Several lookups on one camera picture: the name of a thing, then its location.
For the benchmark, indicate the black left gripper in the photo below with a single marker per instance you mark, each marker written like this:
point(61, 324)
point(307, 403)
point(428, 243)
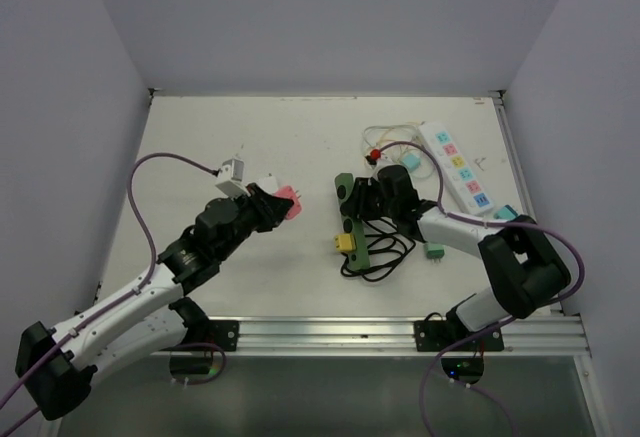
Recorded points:
point(271, 209)

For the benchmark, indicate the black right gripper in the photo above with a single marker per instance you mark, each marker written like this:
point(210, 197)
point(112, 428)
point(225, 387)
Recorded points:
point(357, 205)

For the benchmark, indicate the pink plug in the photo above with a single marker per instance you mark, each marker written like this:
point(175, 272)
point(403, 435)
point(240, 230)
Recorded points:
point(289, 193)

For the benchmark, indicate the white cube charger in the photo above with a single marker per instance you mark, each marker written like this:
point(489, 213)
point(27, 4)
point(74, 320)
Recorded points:
point(269, 184)

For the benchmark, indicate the small yellow plug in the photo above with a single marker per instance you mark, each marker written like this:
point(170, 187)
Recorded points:
point(345, 243)

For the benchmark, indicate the green power strip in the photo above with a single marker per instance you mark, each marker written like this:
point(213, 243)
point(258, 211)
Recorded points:
point(359, 260)

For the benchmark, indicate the light blue charger plug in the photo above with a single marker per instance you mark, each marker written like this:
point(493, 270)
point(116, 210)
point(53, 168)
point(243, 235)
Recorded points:
point(411, 162)

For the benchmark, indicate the green cube plug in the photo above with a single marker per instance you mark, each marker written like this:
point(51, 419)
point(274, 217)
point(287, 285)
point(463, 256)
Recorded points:
point(434, 251)

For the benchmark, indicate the white multi-socket power strip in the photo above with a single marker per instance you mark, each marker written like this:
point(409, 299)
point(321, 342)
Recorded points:
point(461, 181)

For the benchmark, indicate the teal cube plug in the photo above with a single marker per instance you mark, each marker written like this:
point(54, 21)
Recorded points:
point(506, 213)

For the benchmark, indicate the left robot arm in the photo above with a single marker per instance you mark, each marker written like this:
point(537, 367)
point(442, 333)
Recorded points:
point(59, 366)

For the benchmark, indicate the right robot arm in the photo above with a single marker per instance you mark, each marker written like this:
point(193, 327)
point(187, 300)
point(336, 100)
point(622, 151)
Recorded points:
point(524, 270)

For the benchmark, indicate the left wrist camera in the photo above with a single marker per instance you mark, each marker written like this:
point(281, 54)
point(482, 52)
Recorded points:
point(229, 178)

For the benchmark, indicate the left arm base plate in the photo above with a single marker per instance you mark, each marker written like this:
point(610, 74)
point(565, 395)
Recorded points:
point(224, 333)

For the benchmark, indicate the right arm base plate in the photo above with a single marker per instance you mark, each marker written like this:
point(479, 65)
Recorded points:
point(434, 335)

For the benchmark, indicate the aluminium mounting rail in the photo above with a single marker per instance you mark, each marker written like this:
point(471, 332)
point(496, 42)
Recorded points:
point(537, 337)

